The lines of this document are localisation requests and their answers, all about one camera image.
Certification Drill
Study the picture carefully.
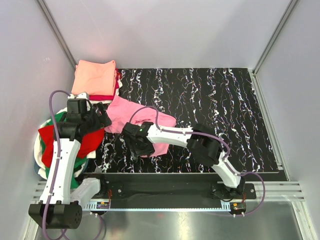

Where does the pink t shirt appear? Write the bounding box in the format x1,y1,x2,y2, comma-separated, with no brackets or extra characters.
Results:
104,96,177,157

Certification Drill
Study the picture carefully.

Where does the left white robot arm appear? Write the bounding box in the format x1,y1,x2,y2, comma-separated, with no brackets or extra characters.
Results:
28,99,112,230

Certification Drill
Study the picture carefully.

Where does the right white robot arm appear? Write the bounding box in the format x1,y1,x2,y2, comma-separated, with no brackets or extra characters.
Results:
121,122,245,199

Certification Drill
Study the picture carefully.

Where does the folded magenta t shirt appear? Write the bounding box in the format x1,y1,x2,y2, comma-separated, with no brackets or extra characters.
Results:
89,68,122,101

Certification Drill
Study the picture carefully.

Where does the red t shirt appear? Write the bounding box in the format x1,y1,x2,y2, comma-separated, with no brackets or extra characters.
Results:
37,124,105,170

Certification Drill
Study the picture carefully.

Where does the folded peach t shirt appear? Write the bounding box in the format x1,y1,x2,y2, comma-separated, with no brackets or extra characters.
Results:
71,60,116,96

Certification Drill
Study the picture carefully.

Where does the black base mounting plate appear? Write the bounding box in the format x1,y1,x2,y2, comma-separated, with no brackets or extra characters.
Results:
78,172,257,201

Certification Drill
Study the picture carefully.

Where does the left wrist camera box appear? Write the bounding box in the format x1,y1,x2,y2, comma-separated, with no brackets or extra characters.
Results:
66,98,87,115

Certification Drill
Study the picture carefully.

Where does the slotted cable duct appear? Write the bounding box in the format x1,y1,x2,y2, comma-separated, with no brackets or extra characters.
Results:
82,200,231,212

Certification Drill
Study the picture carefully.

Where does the aluminium rail profile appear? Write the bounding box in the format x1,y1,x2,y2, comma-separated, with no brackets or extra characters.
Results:
32,181,305,202

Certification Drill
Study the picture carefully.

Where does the right aluminium frame post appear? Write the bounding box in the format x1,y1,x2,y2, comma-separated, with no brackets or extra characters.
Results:
252,0,300,76

